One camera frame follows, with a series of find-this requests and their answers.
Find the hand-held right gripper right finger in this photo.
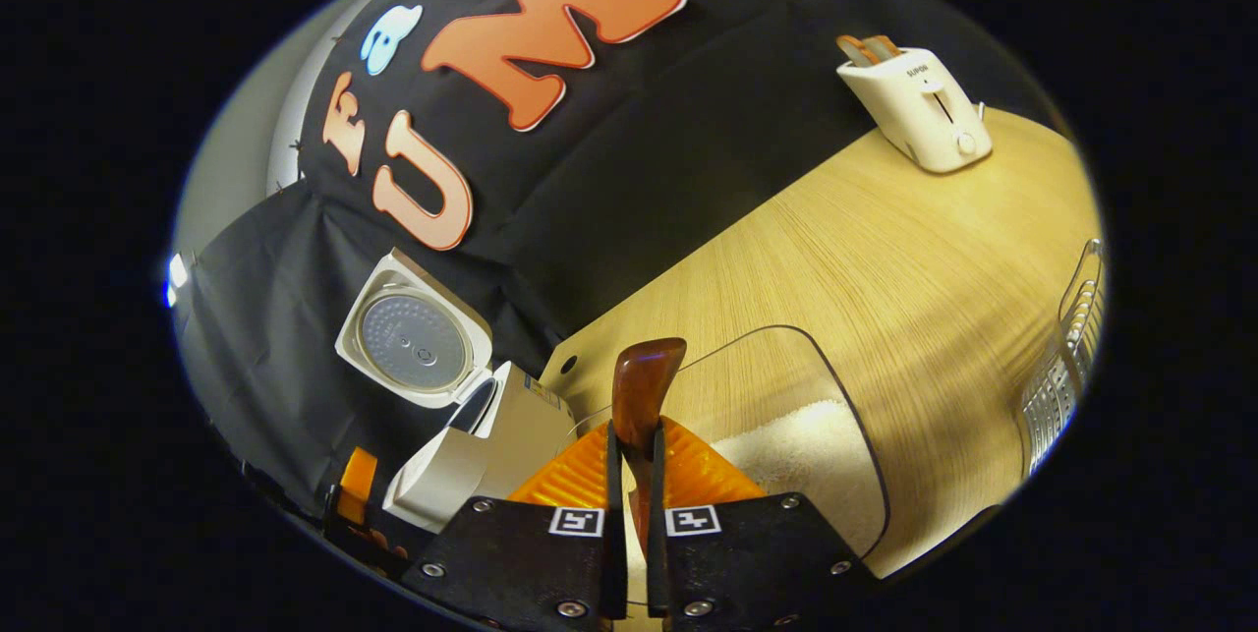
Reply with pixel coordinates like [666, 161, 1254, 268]
[647, 416, 879, 632]

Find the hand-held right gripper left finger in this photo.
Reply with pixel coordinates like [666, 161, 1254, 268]
[401, 421, 630, 632]

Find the brown wooden spoon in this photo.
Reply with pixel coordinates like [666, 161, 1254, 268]
[612, 337, 689, 554]

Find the white rice cooker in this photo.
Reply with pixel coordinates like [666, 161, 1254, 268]
[334, 249, 579, 535]

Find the pile of white rice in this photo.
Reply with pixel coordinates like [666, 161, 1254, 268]
[710, 401, 866, 559]

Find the metal wire chopstick holder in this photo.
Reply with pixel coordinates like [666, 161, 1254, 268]
[1020, 239, 1107, 476]

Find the clear plastic container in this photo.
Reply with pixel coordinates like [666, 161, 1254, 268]
[575, 325, 890, 603]

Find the black backdrop cloth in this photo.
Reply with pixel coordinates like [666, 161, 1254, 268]
[177, 0, 1072, 515]

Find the white toaster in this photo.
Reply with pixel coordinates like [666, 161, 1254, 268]
[835, 47, 994, 174]

